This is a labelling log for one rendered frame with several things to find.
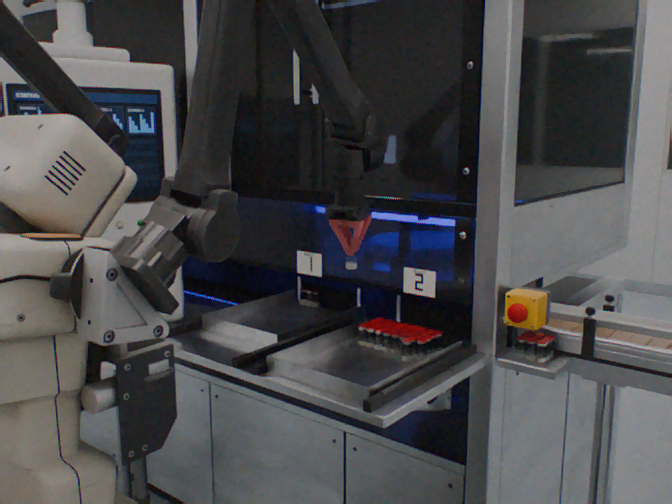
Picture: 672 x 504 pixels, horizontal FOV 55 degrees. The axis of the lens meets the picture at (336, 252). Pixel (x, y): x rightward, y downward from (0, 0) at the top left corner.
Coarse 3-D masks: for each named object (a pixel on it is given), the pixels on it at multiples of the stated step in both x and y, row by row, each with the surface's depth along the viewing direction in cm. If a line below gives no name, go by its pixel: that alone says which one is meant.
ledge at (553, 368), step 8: (512, 352) 143; (504, 360) 139; (512, 360) 138; (520, 360) 138; (552, 360) 138; (560, 360) 138; (568, 360) 138; (512, 368) 138; (520, 368) 137; (528, 368) 136; (536, 368) 134; (544, 368) 134; (552, 368) 134; (560, 368) 134; (568, 368) 138; (544, 376) 134; (552, 376) 132
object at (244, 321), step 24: (216, 312) 164; (240, 312) 170; (264, 312) 174; (288, 312) 174; (312, 312) 174; (336, 312) 174; (360, 312) 169; (240, 336) 153; (264, 336) 147; (288, 336) 148
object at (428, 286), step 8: (408, 272) 151; (416, 272) 150; (424, 272) 148; (432, 272) 147; (408, 280) 151; (416, 280) 150; (424, 280) 148; (432, 280) 147; (408, 288) 152; (424, 288) 149; (432, 288) 147; (432, 296) 148
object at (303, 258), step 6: (300, 252) 172; (306, 252) 170; (300, 258) 172; (306, 258) 171; (312, 258) 169; (318, 258) 168; (300, 264) 172; (306, 264) 171; (312, 264) 170; (318, 264) 168; (300, 270) 173; (306, 270) 171; (312, 270) 170; (318, 270) 169
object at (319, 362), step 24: (336, 336) 148; (288, 360) 136; (312, 360) 138; (336, 360) 138; (360, 360) 138; (384, 360) 138; (432, 360) 132; (312, 384) 124; (336, 384) 120; (360, 384) 116; (384, 384) 119
